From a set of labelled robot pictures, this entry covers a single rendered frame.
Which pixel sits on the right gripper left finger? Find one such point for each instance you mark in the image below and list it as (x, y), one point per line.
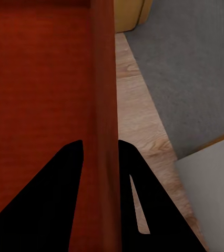
(40, 216)

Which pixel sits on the door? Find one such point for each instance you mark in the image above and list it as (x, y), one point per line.
(128, 13)

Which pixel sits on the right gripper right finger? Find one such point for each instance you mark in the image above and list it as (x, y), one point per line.
(169, 231)

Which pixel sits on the storage box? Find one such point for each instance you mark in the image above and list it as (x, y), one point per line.
(57, 86)

